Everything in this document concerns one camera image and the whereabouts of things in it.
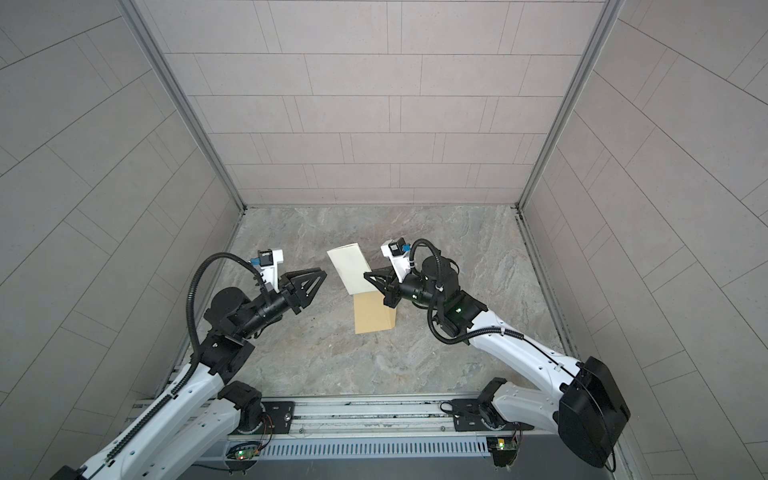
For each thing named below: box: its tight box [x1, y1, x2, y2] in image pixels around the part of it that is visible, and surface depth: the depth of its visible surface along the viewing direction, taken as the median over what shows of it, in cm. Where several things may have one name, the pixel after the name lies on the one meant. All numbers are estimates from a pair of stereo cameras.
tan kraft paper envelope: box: [353, 290, 397, 334], surface depth 89 cm
